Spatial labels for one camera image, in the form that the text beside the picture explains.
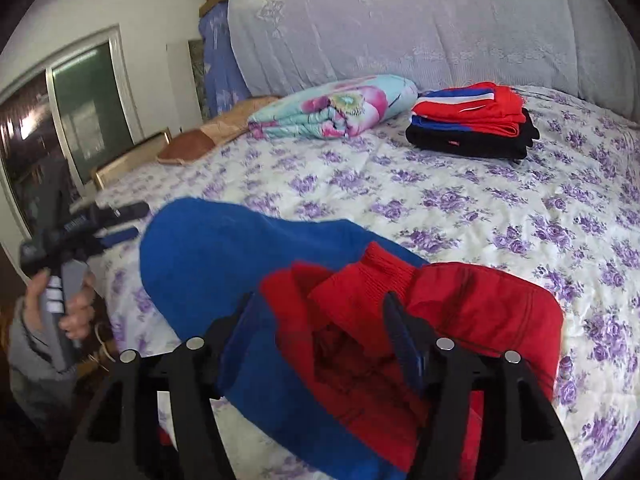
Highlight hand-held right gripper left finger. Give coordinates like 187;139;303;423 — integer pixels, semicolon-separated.
60;292;281;480

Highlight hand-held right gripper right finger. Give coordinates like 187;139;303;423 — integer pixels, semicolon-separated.
382;292;583;480

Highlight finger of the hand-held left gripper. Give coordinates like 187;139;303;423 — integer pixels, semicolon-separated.
97;201;151;225
95;226;140;257

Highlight blue and red pants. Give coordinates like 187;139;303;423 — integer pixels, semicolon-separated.
139;197;566;480

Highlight person's left forearm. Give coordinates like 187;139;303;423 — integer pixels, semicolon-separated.
7;300;81;421

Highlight person's left hand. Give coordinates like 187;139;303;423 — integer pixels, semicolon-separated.
25;267;97;348

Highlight wooden headboard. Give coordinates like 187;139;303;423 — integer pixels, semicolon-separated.
90;130;173;191

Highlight brown pillow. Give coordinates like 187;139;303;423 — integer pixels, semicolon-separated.
156;95;281;167

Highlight sliding window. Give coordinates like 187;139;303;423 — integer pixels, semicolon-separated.
0;25;146;241

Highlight leaning framed painting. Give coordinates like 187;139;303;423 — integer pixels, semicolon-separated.
187;39;208;111

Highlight bed with purple floral sheet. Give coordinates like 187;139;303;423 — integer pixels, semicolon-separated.
92;85;640;480

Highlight blue patterned cloth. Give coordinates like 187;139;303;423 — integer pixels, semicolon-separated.
197;2;251;121

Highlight folded black garment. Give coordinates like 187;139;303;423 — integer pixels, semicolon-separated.
405;110;541;163

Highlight folded floral quilt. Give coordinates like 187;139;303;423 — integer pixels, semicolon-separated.
247;74;419;141

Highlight folded red striped garment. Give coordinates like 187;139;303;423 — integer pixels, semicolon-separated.
411;81;526;138

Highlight white lace cover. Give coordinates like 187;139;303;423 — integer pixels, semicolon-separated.
227;0;640;126

